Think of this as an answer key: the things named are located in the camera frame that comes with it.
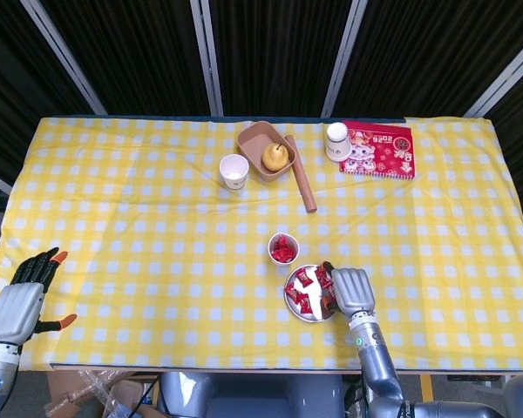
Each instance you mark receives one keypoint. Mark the yellow table leg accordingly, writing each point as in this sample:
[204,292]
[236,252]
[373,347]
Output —
[427,387]

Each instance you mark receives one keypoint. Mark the red spiral calendar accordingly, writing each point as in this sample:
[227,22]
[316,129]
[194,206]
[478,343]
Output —
[388,157]

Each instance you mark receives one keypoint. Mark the white jar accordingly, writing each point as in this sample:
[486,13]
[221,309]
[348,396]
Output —
[336,146]

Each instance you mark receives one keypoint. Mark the grey robot torso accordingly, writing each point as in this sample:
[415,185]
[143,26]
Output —
[253,396]

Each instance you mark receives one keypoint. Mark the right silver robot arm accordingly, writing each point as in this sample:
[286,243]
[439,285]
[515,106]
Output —
[375,366]

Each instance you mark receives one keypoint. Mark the yellow pear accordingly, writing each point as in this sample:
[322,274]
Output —
[273,159]

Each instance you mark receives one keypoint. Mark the brown cardboard box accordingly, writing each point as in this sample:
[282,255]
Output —
[63,387]

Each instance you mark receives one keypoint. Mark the yellow white checkered tablecloth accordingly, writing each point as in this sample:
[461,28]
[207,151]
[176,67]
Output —
[157,217]

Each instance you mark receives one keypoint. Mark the round metal plate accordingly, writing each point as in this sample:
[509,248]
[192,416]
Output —
[314,313]

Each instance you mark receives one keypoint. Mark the brown paper food box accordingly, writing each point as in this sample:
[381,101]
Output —
[253,143]

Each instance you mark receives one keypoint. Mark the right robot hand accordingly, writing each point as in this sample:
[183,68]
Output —
[353,294]

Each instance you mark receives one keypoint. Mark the white paper cup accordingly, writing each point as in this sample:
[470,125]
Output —
[271,245]
[234,170]

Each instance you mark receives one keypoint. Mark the wooden rolling pin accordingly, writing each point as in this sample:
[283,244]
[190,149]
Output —
[303,178]

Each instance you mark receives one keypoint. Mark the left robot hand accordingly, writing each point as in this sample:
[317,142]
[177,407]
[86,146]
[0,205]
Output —
[13,311]

